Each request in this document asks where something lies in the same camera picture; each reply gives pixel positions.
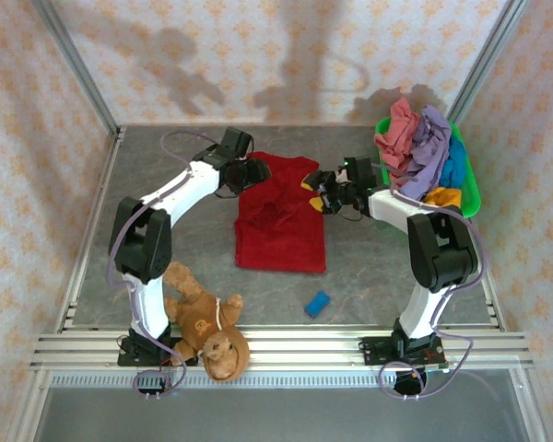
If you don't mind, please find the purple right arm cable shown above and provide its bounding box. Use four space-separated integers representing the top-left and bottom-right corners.
371 160 489 401

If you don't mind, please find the aluminium frame post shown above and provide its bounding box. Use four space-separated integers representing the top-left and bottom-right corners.
31 0 124 135
441 0 531 135

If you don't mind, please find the red t-shirt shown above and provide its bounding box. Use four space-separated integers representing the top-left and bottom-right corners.
233 151 328 275

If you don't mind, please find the blue t-shirt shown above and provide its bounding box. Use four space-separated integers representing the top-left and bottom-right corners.
440 135 469 189

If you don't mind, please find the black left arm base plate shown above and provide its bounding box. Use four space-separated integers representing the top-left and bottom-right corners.
118 329 199 368

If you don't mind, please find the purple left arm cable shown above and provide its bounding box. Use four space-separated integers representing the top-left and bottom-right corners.
106 130 222 398

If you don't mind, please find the pink t-shirt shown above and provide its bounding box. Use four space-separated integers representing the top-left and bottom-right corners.
372 99 420 171

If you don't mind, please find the small blue block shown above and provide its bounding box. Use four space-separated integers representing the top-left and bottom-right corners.
302 289 332 319

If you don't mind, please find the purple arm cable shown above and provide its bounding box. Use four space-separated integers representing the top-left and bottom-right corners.
371 160 489 401
106 130 222 398

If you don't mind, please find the brown teddy bear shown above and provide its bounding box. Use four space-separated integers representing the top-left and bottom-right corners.
163 261 251 381

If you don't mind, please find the slotted grey cable duct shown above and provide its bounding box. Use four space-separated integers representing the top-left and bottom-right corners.
45 372 517 390

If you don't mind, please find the purple t-shirt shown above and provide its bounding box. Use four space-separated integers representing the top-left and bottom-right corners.
394 105 453 204

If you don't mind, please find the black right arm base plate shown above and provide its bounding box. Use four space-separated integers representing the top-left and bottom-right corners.
359 335 449 368

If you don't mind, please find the aluminium mounting rail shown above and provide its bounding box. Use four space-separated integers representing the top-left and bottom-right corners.
29 324 534 372

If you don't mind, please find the green plastic basket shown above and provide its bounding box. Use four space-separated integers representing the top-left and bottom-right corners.
373 117 483 220

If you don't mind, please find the black connector box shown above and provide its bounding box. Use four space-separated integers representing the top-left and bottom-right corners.
136 373 168 401
393 369 429 401

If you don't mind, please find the orange t-shirt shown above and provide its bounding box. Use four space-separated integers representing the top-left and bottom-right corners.
421 186 463 208

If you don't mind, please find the aluminium table side rail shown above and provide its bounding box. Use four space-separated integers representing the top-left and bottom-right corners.
41 128 126 333
435 126 508 332

